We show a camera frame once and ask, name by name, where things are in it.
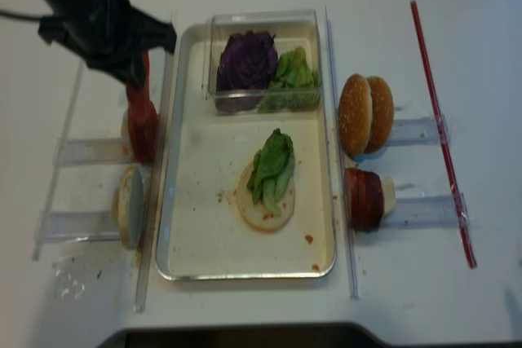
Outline clear tomato rail holder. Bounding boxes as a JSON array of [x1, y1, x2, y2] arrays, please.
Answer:
[[60, 138, 135, 167]]

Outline cream metal tray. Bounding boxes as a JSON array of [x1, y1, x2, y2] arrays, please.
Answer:
[[156, 24, 336, 280]]

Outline clear left guide rail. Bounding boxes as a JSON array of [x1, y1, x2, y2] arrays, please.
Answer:
[[133, 46, 176, 314]]

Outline clear patty rail holder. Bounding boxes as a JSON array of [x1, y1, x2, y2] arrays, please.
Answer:
[[380, 194, 469, 229]]

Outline stacked tomato slices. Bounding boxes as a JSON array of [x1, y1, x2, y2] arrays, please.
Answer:
[[122, 99, 159, 164]]

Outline purple cabbage in box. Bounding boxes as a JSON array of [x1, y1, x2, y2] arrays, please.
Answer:
[[216, 31, 278, 94]]

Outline sesame bun top half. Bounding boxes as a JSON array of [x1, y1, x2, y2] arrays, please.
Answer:
[[337, 73, 372, 157]]

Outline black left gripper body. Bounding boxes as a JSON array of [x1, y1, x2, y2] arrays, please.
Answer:
[[38, 0, 177, 79]]

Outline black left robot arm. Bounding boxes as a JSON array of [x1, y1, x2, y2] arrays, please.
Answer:
[[1, 0, 177, 90]]

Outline white patty pusher block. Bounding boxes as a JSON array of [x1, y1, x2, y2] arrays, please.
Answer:
[[381, 177, 396, 216]]

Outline clear plastic salad box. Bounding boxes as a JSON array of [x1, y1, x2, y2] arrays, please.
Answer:
[[206, 10, 322, 115]]

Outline clear far-left guide rail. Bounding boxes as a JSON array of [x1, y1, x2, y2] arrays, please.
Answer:
[[32, 61, 85, 261]]

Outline red tomato slice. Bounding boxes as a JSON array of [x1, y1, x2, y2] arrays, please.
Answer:
[[126, 51, 150, 112]]

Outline clear right guide rail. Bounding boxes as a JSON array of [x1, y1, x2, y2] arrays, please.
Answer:
[[324, 7, 361, 300]]

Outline clear bread rail holder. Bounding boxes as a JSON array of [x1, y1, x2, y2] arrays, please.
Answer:
[[34, 211, 120, 244]]

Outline green lettuce in box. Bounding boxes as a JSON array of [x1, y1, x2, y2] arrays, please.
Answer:
[[258, 46, 319, 113]]

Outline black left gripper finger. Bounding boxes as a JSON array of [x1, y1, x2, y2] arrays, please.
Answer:
[[118, 51, 149, 87]]

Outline bun bottom on tray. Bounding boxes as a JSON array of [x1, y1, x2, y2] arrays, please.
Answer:
[[236, 162, 296, 232]]

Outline stacked brown meat patties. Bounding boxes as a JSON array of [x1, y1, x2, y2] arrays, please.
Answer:
[[344, 168, 384, 232]]

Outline green lettuce leaf on tray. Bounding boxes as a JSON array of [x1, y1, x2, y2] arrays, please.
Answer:
[[246, 128, 295, 217]]

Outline sesame bun half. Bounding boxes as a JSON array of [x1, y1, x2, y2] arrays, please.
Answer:
[[365, 76, 395, 153], [337, 73, 372, 157]]

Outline pale bread slices stack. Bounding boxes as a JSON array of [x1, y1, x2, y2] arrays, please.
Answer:
[[111, 166, 144, 250]]

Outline red plastic strip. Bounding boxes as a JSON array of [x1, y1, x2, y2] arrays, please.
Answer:
[[410, 0, 477, 270]]

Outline clear bun rail holder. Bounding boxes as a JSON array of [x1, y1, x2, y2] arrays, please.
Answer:
[[385, 117, 451, 147]]

